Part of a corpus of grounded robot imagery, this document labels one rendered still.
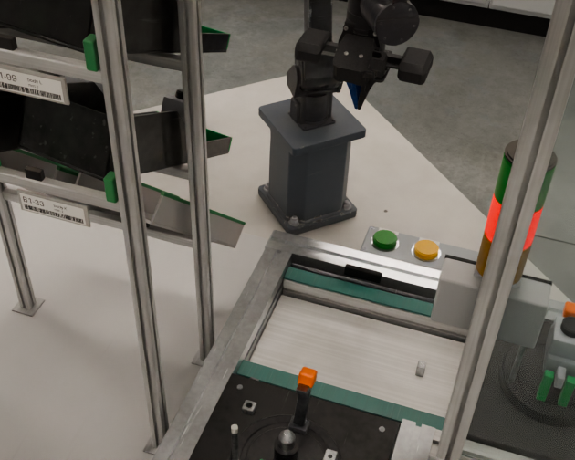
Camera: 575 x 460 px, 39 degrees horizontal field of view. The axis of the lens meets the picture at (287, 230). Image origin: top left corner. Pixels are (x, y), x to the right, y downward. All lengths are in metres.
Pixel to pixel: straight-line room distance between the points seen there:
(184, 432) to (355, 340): 0.31
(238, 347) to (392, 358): 0.24
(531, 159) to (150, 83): 2.95
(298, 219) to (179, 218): 0.45
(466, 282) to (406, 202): 0.72
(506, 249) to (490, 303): 0.08
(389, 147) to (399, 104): 1.77
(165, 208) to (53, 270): 0.46
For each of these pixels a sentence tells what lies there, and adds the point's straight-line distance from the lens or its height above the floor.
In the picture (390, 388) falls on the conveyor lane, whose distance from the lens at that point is 1.22.
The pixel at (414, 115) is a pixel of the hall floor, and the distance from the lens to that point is 3.47.
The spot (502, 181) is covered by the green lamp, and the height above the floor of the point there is 1.39.
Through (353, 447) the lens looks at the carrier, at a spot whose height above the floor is 0.97.
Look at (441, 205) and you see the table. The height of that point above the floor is 0.86.
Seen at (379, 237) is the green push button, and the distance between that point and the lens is 1.36.
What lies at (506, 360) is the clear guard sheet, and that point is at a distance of 0.96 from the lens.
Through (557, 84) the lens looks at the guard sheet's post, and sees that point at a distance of 0.73.
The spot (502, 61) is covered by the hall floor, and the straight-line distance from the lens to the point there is 3.96.
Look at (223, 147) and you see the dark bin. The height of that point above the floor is 1.21.
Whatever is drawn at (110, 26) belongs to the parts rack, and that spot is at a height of 1.52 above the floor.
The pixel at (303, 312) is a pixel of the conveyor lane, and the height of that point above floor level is 0.92.
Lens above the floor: 1.87
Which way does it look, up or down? 41 degrees down
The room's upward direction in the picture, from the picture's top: 2 degrees clockwise
